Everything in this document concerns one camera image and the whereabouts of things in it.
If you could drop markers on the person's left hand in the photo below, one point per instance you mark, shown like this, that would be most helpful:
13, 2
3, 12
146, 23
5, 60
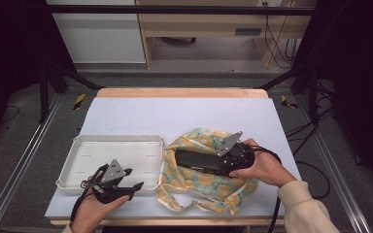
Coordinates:
92, 213

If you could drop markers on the aluminium floor rail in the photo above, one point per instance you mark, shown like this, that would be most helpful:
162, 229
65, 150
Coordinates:
19, 161
340, 181

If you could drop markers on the person's right hand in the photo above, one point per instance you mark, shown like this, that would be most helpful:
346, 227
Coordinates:
268, 170

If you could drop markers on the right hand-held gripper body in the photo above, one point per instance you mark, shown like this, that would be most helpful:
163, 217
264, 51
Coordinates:
238, 157

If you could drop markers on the white table mat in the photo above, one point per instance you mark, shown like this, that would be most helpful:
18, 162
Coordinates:
175, 110

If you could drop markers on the black metal stand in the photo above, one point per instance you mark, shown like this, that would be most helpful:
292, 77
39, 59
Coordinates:
43, 93
312, 97

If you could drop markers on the yellow black tape strip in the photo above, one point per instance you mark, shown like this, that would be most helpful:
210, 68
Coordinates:
286, 102
79, 101

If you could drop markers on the white cabinet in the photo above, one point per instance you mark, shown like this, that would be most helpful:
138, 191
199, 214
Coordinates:
98, 35

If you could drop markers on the wooden table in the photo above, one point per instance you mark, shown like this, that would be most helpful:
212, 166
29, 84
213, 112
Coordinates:
175, 93

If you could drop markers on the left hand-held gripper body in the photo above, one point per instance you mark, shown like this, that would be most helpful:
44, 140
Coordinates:
113, 171

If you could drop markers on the orange print cloth bag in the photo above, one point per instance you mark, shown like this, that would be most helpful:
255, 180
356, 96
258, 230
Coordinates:
204, 186

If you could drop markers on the white plastic tray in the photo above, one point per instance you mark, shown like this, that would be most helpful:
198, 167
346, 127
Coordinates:
110, 155

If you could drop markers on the black oblong case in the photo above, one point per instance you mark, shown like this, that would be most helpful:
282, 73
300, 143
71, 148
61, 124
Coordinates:
197, 160

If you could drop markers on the light wooden desk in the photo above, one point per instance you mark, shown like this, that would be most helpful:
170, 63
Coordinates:
204, 26

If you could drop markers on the black horizontal frame bar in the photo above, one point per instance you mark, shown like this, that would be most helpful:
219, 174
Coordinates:
175, 9

